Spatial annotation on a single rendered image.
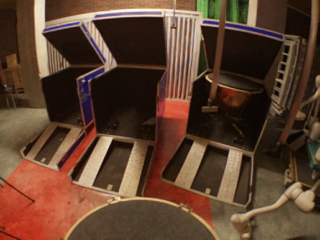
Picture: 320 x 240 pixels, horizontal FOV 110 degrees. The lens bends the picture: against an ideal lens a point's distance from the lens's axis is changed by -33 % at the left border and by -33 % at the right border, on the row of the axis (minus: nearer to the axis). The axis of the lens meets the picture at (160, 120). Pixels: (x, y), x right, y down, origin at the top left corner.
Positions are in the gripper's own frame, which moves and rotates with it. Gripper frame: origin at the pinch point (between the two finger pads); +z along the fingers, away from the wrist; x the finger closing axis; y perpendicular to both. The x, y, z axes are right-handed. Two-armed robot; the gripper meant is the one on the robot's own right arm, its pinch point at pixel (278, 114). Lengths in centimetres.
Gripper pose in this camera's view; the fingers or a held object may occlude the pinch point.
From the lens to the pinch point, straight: 224.3
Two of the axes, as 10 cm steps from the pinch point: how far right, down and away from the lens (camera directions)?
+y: -4.5, 1.4, -8.8
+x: 0.1, 9.9, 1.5
